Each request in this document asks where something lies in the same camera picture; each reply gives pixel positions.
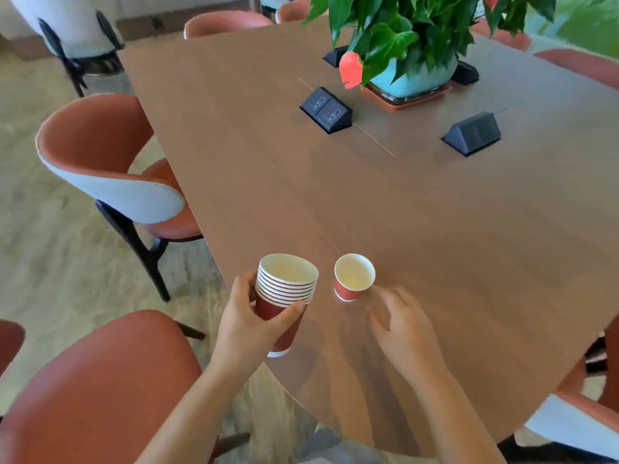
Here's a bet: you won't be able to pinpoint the stack of red paper cups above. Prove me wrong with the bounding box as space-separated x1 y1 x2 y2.
254 253 320 358

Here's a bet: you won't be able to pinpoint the green plant in teal pot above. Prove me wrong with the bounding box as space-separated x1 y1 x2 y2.
303 0 558 100

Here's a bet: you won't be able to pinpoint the person's grey trousers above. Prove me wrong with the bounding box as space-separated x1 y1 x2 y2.
294 422 438 464

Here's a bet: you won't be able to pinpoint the black double socket table box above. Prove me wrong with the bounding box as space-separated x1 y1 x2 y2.
299 87 353 135

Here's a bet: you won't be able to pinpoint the orange plant saucer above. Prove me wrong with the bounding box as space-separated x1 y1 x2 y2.
363 82 453 111

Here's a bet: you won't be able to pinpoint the person's right hand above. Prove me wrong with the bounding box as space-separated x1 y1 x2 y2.
368 285 451 385

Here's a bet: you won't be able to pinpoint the person's left hand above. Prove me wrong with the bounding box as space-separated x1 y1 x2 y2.
212 270 308 378

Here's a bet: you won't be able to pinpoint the person's right forearm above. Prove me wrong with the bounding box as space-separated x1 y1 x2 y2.
410 368 507 464

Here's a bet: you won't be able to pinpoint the single red paper cup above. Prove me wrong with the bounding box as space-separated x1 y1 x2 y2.
333 253 377 303

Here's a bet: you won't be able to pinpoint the person's left forearm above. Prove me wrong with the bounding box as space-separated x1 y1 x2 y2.
135 353 254 464

